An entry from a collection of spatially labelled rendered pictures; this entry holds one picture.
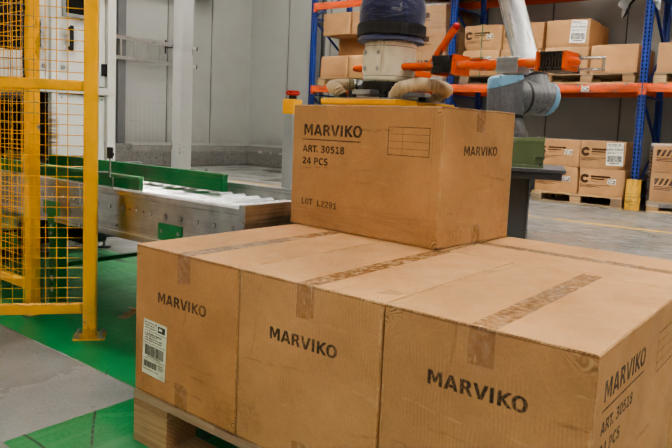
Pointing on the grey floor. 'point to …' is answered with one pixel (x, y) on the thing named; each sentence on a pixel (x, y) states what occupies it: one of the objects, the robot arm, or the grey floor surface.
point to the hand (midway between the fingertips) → (641, 15)
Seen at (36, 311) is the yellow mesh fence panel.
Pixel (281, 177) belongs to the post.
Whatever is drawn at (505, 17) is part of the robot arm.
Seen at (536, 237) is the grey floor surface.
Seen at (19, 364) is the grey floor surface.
